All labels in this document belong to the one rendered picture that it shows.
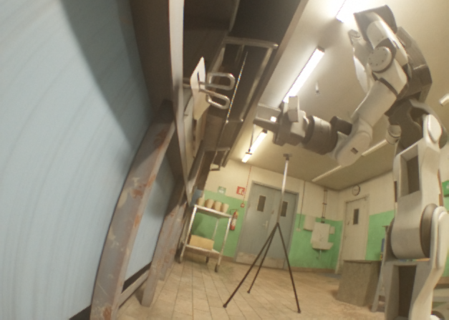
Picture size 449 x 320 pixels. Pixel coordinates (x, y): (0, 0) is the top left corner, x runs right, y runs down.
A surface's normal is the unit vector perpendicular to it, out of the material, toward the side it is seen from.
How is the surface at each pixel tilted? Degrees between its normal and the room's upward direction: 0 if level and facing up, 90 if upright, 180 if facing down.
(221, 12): 180
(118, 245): 90
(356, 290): 90
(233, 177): 90
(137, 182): 90
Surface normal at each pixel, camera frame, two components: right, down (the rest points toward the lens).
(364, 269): -0.93, -0.33
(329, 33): -0.24, 0.88
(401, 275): -0.99, 0.09
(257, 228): 0.16, -0.38
